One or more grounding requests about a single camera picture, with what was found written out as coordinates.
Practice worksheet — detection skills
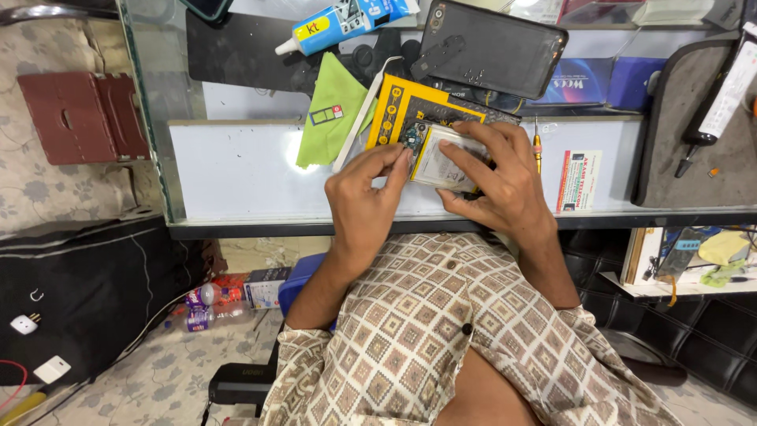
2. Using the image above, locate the person's left hand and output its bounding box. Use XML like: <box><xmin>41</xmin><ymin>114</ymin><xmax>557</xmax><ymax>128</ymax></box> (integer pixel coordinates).
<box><xmin>324</xmin><ymin>142</ymin><xmax>414</xmax><ymax>252</ymax></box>

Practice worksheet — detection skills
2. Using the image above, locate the person's right hand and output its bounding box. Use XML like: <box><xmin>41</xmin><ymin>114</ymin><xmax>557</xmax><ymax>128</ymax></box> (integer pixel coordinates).
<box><xmin>435</xmin><ymin>121</ymin><xmax>558</xmax><ymax>243</ymax></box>

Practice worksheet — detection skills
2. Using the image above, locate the phone with battery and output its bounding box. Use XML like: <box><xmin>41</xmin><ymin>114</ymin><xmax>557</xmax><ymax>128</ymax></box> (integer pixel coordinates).
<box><xmin>401</xmin><ymin>121</ymin><xmax>493</xmax><ymax>194</ymax></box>

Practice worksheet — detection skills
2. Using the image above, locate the white printed card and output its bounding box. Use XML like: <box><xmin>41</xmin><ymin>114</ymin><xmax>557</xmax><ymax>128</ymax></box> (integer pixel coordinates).
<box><xmin>555</xmin><ymin>149</ymin><xmax>603</xmax><ymax>213</ymax></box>

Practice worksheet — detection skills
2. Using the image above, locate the white plastic strip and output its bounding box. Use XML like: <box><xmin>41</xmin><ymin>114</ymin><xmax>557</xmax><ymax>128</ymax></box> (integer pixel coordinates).
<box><xmin>332</xmin><ymin>56</ymin><xmax>404</xmax><ymax>174</ymax></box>

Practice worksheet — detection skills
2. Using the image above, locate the black cylindrical tube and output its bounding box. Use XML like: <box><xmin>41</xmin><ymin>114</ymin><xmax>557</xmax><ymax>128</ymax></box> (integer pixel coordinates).
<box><xmin>433</xmin><ymin>76</ymin><xmax>526</xmax><ymax>115</ymax></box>

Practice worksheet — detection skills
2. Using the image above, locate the small sim card tray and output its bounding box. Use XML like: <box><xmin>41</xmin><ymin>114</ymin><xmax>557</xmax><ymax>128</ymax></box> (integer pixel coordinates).
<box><xmin>308</xmin><ymin>105</ymin><xmax>344</xmax><ymax>127</ymax></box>

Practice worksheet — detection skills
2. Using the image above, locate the green cleaning cloth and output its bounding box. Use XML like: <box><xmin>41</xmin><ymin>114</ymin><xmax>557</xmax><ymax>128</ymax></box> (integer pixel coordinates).
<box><xmin>295</xmin><ymin>51</ymin><xmax>379</xmax><ymax>170</ymax></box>

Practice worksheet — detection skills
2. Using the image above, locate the blue plastic stool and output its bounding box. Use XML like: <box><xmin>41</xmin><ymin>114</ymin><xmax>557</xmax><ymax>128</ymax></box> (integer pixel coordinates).
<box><xmin>277</xmin><ymin>252</ymin><xmax>339</xmax><ymax>333</ymax></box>

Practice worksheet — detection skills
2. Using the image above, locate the blue printed box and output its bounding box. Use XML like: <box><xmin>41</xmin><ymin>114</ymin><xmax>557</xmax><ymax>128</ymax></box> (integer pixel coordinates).
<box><xmin>525</xmin><ymin>57</ymin><xmax>616</xmax><ymax>108</ymax></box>

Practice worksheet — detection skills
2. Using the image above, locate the white blue small carton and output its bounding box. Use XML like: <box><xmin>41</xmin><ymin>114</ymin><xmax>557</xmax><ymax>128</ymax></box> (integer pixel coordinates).
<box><xmin>242</xmin><ymin>266</ymin><xmax>293</xmax><ymax>311</ymax></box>

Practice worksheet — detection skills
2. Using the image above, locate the black phone back cover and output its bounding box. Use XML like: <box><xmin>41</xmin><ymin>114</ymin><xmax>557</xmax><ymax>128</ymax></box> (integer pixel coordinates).
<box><xmin>414</xmin><ymin>0</ymin><xmax>570</xmax><ymax>101</ymax></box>

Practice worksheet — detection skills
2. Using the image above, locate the small black plastic part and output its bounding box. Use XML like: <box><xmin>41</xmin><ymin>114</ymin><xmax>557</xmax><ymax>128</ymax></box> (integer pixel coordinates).
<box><xmin>409</xmin><ymin>34</ymin><xmax>467</xmax><ymax>82</ymax></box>

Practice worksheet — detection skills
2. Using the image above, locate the person's patterned shirt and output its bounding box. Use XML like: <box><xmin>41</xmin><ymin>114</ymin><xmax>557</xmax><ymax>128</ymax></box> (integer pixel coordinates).
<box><xmin>258</xmin><ymin>231</ymin><xmax>686</xmax><ymax>426</ymax></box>

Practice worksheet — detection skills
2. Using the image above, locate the black round tool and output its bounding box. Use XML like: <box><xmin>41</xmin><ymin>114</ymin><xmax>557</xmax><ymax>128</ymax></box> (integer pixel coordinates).
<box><xmin>349</xmin><ymin>26</ymin><xmax>422</xmax><ymax>91</ymax></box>

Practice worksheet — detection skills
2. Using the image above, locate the plain blue box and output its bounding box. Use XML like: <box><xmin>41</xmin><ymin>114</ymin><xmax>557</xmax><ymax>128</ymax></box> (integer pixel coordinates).
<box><xmin>606</xmin><ymin>56</ymin><xmax>669</xmax><ymax>114</ymax></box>

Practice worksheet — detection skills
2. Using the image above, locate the grey mat with black rim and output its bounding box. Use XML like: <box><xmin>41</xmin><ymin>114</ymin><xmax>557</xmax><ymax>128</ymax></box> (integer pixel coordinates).
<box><xmin>630</xmin><ymin>37</ymin><xmax>757</xmax><ymax>209</ymax></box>

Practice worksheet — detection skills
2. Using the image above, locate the blue white glue tube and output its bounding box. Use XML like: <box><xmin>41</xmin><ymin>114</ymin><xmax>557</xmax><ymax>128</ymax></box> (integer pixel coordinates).
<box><xmin>274</xmin><ymin>0</ymin><xmax>421</xmax><ymax>58</ymax></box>

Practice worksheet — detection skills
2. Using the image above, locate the small plastic bottle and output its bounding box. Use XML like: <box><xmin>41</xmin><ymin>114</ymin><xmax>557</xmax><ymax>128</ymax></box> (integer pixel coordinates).
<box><xmin>185</xmin><ymin>282</ymin><xmax>224</xmax><ymax>309</ymax></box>

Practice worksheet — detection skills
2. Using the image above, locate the clear plastic bottle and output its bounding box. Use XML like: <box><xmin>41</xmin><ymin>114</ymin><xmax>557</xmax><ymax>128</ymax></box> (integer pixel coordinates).
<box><xmin>164</xmin><ymin>301</ymin><xmax>256</xmax><ymax>333</ymax></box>

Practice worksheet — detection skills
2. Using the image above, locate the white shelf with items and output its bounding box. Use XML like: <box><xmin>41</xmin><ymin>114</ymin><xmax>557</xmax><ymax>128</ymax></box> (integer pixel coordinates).
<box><xmin>599</xmin><ymin>225</ymin><xmax>757</xmax><ymax>304</ymax></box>

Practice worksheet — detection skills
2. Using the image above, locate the black box device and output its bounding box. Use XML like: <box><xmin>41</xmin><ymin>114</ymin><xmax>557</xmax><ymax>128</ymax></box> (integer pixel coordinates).
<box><xmin>206</xmin><ymin>361</ymin><xmax>280</xmax><ymax>419</ymax></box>

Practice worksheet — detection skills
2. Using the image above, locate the white black glue tube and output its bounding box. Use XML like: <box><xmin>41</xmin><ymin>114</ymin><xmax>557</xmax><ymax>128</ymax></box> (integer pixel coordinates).
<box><xmin>673</xmin><ymin>22</ymin><xmax>757</xmax><ymax>179</ymax></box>

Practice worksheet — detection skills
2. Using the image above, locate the black quilted seat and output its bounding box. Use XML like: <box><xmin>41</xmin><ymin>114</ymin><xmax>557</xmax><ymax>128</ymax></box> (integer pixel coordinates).
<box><xmin>557</xmin><ymin>228</ymin><xmax>757</xmax><ymax>410</ymax></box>

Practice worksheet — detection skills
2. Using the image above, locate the dark teal phone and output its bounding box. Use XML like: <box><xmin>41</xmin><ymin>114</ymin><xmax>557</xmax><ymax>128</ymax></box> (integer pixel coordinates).
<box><xmin>177</xmin><ymin>0</ymin><xmax>235</xmax><ymax>24</ymax></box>

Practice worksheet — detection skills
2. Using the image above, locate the black bag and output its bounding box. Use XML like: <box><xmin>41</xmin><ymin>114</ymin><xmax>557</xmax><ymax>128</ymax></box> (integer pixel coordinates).
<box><xmin>0</xmin><ymin>214</ymin><xmax>228</xmax><ymax>388</ymax></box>

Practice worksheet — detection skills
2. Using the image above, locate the red folding stool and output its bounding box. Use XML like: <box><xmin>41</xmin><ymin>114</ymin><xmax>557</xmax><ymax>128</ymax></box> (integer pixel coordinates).
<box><xmin>17</xmin><ymin>71</ymin><xmax>152</xmax><ymax>166</ymax></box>

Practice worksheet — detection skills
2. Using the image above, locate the white square charger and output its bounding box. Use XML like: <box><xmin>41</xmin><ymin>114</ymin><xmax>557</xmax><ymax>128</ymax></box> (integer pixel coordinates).
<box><xmin>32</xmin><ymin>354</ymin><xmax>72</xmax><ymax>385</ymax></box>

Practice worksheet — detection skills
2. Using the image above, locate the white plug adapter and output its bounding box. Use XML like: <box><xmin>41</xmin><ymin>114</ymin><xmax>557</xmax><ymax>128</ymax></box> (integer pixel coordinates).
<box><xmin>9</xmin><ymin>312</ymin><xmax>42</xmax><ymax>337</ymax></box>

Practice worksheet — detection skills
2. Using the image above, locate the red cable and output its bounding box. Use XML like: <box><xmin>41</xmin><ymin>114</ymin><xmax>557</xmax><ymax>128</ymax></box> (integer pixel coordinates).
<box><xmin>0</xmin><ymin>359</ymin><xmax>30</xmax><ymax>411</ymax></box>

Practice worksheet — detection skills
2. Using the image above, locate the yellow tool handle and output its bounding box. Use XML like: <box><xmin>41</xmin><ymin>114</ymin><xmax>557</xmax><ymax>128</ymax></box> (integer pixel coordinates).
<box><xmin>0</xmin><ymin>389</ymin><xmax>49</xmax><ymax>426</ymax></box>

